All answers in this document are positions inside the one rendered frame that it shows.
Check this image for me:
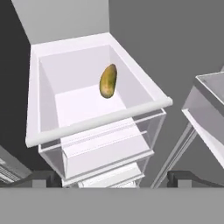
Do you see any grey fridge door shelf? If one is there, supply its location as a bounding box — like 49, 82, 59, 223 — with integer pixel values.
0, 144, 33, 185

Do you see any clear fridge drawer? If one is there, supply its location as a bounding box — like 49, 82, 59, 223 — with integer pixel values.
38, 108, 167, 188

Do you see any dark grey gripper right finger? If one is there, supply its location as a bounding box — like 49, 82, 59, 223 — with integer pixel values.
166, 170, 224, 188

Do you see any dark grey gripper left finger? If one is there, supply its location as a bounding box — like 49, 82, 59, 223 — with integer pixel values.
0, 170, 63, 188

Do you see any white fridge drawer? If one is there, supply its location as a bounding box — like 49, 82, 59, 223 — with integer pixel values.
24, 31, 174, 149

